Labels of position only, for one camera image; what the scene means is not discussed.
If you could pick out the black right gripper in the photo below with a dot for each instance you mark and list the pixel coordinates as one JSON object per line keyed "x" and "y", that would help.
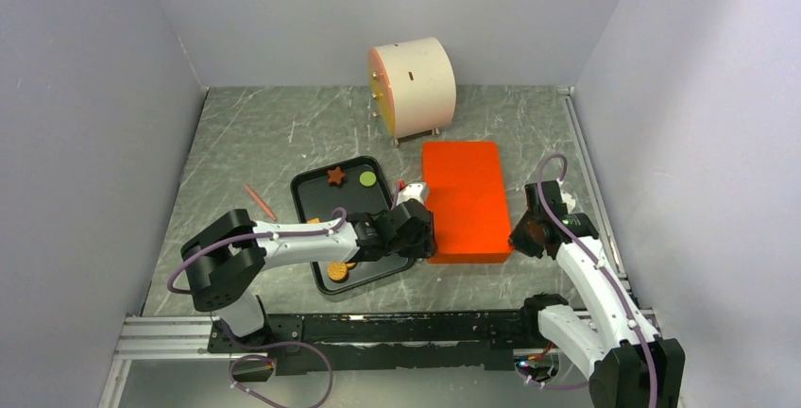
{"x": 519, "y": 243}

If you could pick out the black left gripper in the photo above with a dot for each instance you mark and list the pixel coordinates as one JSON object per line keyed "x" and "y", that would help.
{"x": 425, "y": 246}

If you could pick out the orange tray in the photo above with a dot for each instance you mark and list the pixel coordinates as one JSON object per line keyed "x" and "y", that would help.
{"x": 467, "y": 198}

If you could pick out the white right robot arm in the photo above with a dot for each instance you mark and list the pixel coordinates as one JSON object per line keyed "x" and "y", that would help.
{"x": 622, "y": 355}

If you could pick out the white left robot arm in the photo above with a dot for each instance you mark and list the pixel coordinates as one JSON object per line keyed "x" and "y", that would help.
{"x": 220, "y": 263}

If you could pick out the plain green round cookie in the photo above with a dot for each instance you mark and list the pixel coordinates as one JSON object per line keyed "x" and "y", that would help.
{"x": 368, "y": 178}

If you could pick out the round orange cookie front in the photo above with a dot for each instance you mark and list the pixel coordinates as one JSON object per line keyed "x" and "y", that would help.
{"x": 338, "y": 272}

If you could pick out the brown star cookie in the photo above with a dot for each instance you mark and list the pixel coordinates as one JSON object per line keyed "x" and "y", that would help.
{"x": 336, "y": 176}

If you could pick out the round cream toy oven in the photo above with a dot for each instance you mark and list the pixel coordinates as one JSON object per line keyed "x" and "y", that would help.
{"x": 413, "y": 85}

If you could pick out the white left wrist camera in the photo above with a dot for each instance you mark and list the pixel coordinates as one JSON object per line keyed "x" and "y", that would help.
{"x": 417, "y": 191}

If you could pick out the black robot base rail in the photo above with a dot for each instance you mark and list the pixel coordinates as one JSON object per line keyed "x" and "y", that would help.
{"x": 302, "y": 343}

